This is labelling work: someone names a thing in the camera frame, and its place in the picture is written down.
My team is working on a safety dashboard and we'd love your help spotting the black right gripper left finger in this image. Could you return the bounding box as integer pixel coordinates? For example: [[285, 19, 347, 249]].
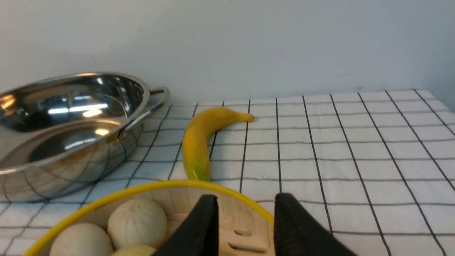
[[153, 194, 219, 256]]

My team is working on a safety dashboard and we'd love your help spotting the stainless steel pot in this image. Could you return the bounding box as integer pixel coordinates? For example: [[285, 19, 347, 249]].
[[0, 72, 171, 203]]

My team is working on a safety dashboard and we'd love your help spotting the bamboo steamer basket yellow rim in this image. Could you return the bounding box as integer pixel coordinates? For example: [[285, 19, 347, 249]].
[[23, 180, 275, 256]]

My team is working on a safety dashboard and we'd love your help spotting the white checkered tablecloth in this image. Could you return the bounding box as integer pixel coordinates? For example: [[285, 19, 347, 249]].
[[1, 89, 455, 256]]

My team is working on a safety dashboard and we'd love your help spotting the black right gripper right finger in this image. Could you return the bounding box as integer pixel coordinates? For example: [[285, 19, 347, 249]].
[[274, 193, 356, 256]]

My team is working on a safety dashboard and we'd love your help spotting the white round bun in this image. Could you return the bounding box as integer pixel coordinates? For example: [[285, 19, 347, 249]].
[[107, 199, 167, 250], [49, 223, 114, 256]]

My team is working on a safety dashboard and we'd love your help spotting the pale green round bun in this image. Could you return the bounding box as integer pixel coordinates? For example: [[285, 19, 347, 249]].
[[111, 244, 156, 256]]

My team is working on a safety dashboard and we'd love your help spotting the yellow banana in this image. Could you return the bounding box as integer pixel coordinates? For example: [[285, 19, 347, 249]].
[[182, 107, 255, 182]]

